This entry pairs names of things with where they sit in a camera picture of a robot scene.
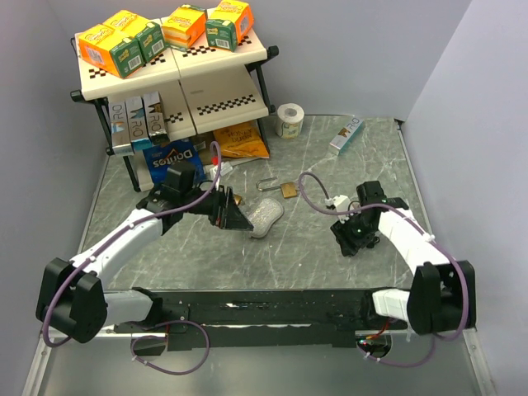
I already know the teal RO box on table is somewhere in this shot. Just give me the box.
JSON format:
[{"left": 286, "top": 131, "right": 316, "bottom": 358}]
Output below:
[{"left": 329, "top": 117, "right": 365, "bottom": 156}]

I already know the orange sponge box open window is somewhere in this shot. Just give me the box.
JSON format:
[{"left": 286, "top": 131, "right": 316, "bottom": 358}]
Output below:
[{"left": 162, "top": 4, "right": 207, "bottom": 50}]

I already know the blue RO box middle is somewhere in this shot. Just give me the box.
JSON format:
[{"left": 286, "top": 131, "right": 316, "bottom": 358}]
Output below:
[{"left": 125, "top": 96, "right": 153, "bottom": 152}]

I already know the small brass padlock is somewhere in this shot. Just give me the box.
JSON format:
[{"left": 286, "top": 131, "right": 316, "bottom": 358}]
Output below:
[{"left": 233, "top": 194, "right": 244, "bottom": 205}]

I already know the toilet paper roll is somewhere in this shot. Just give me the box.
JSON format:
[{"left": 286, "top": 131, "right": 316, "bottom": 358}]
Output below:
[{"left": 275, "top": 103, "right": 304, "bottom": 139}]

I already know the blue Doritos chip bag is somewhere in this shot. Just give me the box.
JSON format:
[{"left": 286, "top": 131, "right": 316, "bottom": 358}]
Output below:
[{"left": 143, "top": 139, "right": 205, "bottom": 184}]

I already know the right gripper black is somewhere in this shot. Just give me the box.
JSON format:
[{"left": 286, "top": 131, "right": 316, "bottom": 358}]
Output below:
[{"left": 330, "top": 210, "right": 376, "bottom": 257}]

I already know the orange sponge box front left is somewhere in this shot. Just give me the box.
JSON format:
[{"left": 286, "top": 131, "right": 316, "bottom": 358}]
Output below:
[{"left": 78, "top": 24, "right": 145, "bottom": 78}]

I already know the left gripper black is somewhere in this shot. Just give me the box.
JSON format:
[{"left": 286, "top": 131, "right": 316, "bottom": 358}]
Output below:
[{"left": 181, "top": 184, "right": 253, "bottom": 230}]

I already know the yellow honey dijon chip bag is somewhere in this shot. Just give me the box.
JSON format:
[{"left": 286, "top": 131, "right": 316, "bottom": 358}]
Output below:
[{"left": 213, "top": 121, "right": 269, "bottom": 158}]

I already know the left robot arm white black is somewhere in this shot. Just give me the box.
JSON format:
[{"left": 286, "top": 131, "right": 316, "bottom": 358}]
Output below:
[{"left": 35, "top": 162, "right": 253, "bottom": 347}]

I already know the white two-tier shelf rack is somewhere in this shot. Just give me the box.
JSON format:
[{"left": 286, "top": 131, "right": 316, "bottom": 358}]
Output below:
[{"left": 69, "top": 18, "right": 280, "bottom": 193}]

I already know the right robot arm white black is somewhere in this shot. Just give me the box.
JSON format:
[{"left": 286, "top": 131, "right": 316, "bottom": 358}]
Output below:
[{"left": 325, "top": 181, "right": 476, "bottom": 335}]

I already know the large brass padlock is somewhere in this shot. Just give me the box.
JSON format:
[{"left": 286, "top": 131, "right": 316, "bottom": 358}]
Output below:
[{"left": 256, "top": 177, "right": 299, "bottom": 199}]

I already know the yellow green sponge box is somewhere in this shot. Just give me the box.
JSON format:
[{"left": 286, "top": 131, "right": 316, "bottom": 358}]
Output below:
[{"left": 103, "top": 10, "right": 167, "bottom": 63}]

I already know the dark RO box right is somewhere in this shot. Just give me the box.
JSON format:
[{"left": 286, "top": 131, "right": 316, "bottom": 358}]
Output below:
[{"left": 143, "top": 91, "right": 170, "bottom": 145}]

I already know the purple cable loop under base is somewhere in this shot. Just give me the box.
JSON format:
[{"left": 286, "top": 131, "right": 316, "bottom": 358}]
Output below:
[{"left": 130, "top": 321, "right": 210, "bottom": 376}]

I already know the brown chip bag middle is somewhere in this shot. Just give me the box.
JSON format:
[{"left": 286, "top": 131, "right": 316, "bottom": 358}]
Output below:
[{"left": 191, "top": 132, "right": 215, "bottom": 163}]

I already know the silver glitter sponge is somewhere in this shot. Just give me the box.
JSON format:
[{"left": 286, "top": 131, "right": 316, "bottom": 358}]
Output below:
[{"left": 247, "top": 198, "right": 284, "bottom": 239}]

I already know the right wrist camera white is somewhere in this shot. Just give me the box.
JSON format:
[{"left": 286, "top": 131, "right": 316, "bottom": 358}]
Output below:
[{"left": 324, "top": 195, "right": 351, "bottom": 224}]

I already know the silver RO box left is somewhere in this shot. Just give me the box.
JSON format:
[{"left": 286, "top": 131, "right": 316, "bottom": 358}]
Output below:
[{"left": 108, "top": 101, "right": 134, "bottom": 156}]

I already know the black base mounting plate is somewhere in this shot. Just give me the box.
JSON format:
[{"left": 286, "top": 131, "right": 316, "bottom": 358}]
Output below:
[{"left": 108, "top": 289, "right": 410, "bottom": 351}]

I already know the orange green sponge box right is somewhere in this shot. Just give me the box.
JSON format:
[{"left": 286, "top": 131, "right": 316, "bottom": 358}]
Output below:
[{"left": 205, "top": 1, "right": 254, "bottom": 52}]

